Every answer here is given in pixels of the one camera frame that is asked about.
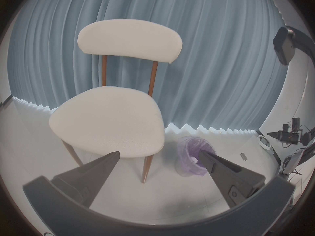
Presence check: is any white round device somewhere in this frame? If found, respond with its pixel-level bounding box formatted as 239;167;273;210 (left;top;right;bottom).
257;135;273;155

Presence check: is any white trash bin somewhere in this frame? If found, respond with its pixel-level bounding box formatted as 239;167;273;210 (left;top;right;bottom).
175;142;210;177

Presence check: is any blue-grey curtain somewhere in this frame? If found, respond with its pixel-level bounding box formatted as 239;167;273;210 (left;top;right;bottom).
7;0;293;135

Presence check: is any white cushioned wooden chair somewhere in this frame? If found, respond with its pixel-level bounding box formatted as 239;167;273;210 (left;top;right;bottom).
48;19;183;184

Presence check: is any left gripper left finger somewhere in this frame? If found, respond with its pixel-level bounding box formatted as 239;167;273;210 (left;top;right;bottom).
50;151;121;208

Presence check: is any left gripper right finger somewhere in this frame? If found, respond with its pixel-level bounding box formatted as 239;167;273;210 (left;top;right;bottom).
198;150;266;209

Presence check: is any purple plastic bag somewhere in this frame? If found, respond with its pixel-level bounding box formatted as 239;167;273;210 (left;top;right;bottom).
176;136;217;177

